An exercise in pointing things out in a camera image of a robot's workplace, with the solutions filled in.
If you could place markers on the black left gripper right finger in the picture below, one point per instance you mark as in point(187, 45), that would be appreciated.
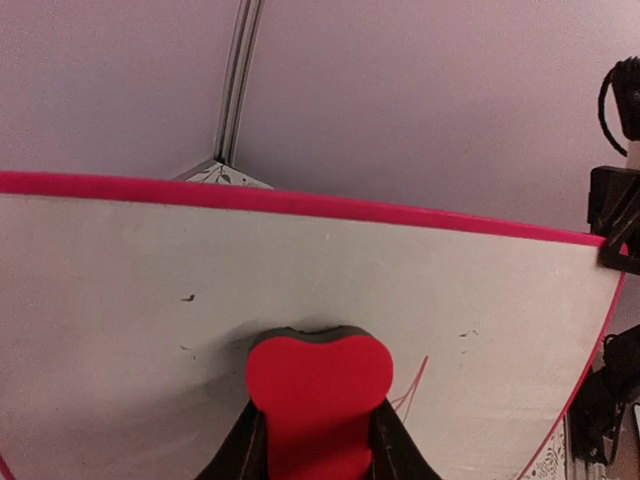
point(395, 456)

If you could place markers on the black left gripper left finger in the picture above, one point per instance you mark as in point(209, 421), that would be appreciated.
point(243, 453)

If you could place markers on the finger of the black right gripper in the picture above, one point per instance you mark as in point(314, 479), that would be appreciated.
point(623, 258)
point(611, 190)

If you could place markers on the red whiteboard eraser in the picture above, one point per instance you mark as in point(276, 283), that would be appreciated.
point(317, 392)

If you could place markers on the pink framed whiteboard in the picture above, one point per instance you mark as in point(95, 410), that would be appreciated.
point(125, 302)

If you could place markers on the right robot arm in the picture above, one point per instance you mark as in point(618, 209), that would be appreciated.
point(598, 409)

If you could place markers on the floral patterned table mat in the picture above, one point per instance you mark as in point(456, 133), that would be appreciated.
point(213, 172)

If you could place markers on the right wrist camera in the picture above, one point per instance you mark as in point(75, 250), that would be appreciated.
point(626, 91)

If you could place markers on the right aluminium frame post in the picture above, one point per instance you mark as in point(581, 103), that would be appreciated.
point(236, 78)

